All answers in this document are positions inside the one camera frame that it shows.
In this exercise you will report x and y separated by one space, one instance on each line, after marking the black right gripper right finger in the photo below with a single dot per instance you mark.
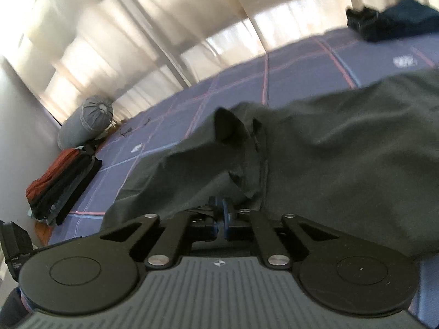
344 273

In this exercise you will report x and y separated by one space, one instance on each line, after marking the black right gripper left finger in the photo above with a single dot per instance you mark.
89 274

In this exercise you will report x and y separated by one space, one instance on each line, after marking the dark grey pants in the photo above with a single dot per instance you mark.
364 162

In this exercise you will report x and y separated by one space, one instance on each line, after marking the stack of folded clothes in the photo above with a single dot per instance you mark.
52 196

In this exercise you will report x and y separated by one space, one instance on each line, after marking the grey bolster pillow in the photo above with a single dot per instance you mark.
87 122

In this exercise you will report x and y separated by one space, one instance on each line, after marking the blue checked bed sheet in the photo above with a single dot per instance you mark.
314 67

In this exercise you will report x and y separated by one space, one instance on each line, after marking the beige sheer curtain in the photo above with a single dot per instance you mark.
139 52

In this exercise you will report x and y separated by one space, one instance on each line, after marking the dark navy crumpled garment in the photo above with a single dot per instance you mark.
404 19

